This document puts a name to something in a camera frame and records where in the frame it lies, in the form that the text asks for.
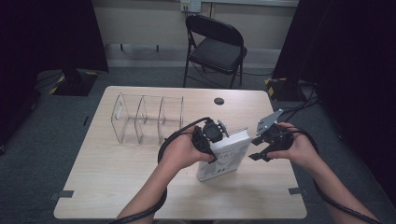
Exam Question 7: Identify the white book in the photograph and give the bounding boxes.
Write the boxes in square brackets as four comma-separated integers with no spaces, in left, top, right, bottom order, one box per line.
[195,127,253,183]

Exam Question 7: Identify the white wall socket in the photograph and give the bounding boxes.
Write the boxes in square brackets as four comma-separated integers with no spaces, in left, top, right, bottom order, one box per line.
[180,0,202,14]

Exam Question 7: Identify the black curtain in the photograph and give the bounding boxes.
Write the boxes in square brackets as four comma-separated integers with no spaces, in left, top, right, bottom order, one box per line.
[0,0,109,147]
[272,0,396,207]

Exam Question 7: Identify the hand-held gripper black cable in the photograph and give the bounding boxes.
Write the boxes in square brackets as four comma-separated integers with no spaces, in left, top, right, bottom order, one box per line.
[279,128,385,224]
[108,117,213,224]

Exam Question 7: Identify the black floor cables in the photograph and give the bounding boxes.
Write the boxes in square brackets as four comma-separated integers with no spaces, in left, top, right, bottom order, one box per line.
[274,79,321,130]

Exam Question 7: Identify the grey tape strip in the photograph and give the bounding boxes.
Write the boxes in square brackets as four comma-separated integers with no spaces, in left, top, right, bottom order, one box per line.
[49,189,76,201]
[288,187,309,198]

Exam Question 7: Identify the black folding chair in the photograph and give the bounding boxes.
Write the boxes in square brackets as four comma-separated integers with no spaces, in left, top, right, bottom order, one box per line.
[182,14,248,90]

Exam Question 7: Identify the left hand-held gripper black cable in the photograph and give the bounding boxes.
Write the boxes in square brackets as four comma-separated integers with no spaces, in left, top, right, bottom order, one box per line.
[108,117,213,224]

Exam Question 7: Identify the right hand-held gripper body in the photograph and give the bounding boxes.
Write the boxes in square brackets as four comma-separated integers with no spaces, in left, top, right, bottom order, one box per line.
[255,108,294,153]

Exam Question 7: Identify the person's right hand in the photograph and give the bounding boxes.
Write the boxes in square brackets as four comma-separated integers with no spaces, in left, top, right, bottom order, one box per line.
[267,121,321,172]

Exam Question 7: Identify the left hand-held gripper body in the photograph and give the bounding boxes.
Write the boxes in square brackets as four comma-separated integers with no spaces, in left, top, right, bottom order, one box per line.
[191,118,230,153]

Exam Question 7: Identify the person's left hand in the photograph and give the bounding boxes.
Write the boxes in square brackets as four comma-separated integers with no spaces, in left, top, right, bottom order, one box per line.
[158,125,215,175]

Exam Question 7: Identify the grey wall trunking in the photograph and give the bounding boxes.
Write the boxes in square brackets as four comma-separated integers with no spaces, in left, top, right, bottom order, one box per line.
[104,43,281,68]

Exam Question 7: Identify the clear acrylic file rack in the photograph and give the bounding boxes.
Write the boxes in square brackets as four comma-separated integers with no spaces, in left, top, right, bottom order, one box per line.
[110,92,185,148]

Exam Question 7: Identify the black stand base yellow tape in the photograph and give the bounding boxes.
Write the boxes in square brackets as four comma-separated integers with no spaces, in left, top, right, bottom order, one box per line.
[264,77,308,103]
[49,68,100,97]

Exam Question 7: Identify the right hand-held gripper black cable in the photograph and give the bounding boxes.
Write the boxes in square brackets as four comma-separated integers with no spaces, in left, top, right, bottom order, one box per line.
[279,128,385,224]

